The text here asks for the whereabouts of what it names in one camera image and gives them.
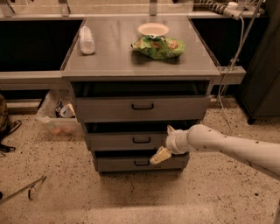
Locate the grey bottom drawer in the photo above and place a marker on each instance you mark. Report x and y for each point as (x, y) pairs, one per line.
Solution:
(129, 164)

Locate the grey drawer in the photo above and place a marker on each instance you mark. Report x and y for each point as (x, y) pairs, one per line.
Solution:
(125, 141)
(136, 109)
(129, 164)

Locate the green chip bag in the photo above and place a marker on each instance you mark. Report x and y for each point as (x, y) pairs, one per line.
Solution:
(159, 48)

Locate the dark rolling cabinet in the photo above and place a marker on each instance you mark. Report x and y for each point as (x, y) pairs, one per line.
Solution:
(259, 92)

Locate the white paper bowl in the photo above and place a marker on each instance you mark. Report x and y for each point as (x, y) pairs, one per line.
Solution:
(153, 29)

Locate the grey top drawer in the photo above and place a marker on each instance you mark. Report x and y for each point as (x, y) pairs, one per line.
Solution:
(136, 109)

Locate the metal rod with wheel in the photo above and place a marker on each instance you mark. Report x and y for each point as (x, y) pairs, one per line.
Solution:
(43, 178)

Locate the clear plastic storage bin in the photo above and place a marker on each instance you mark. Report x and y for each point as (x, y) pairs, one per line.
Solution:
(57, 114)

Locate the white power strip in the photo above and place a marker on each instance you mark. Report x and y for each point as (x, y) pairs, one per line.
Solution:
(219, 8)

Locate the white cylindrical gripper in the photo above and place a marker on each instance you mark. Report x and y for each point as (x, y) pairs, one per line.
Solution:
(172, 142)

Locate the grey drawer cabinet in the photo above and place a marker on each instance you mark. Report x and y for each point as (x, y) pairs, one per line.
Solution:
(116, 70)

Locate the dark backpack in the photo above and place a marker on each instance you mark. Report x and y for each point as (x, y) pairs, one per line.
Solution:
(7, 127)

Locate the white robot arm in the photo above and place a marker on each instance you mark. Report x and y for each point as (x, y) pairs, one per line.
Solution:
(259, 155)

